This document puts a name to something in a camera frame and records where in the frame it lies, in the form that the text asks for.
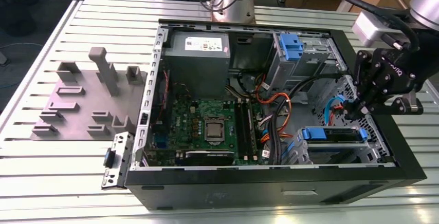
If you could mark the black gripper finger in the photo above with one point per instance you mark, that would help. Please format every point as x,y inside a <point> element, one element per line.
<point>400,105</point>
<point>363,67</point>

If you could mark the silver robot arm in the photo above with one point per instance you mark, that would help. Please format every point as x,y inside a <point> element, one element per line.
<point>236,8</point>

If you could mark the metal drive cage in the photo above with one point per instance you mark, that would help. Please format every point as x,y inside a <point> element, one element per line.
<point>301,72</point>

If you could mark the blue drive latch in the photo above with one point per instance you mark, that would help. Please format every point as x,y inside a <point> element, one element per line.
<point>291,44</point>

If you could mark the black RAM slot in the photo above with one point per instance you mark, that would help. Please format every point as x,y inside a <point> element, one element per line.
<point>252,136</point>
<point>241,131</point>

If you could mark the grey power supply unit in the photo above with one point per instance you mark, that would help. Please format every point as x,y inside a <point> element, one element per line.
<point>195,75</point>

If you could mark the silver CPU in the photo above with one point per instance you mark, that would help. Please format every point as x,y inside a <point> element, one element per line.
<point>213,130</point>

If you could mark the CPU socket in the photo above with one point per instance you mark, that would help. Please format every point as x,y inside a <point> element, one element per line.
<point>215,142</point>

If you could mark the green motherboard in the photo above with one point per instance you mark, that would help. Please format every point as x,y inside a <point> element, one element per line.
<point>184,111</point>

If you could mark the black graphics card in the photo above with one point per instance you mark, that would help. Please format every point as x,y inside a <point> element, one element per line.
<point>208,157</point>

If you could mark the black PC case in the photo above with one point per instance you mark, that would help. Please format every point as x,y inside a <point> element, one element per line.
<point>240,190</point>

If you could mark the grey parts rack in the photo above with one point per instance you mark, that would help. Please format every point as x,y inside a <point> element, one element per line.
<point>85,105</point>

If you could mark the dark bulky object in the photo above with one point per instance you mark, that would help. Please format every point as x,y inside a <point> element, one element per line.
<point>17,16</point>

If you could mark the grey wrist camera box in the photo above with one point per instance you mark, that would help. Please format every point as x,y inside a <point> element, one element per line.
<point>368,28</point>

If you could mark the metal slot bracket cover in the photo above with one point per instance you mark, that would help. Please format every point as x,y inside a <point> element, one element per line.
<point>120,157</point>

